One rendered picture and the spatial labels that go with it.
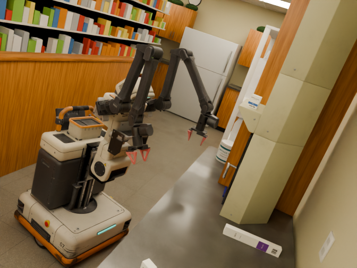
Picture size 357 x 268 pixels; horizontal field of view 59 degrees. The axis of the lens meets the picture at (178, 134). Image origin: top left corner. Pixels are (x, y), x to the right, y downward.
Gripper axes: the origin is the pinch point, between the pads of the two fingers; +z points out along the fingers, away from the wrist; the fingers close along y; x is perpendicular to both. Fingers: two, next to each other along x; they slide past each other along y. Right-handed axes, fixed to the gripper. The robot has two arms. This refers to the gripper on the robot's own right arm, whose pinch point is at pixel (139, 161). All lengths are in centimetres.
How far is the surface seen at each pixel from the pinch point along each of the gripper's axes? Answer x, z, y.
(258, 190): -65, 16, 13
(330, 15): -100, -61, 10
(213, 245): -53, 33, -18
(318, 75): -94, -37, 16
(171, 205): -27.1, 20.1, -10.2
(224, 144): -19, 1, 75
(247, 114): -64, -22, 6
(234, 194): -53, 18, 8
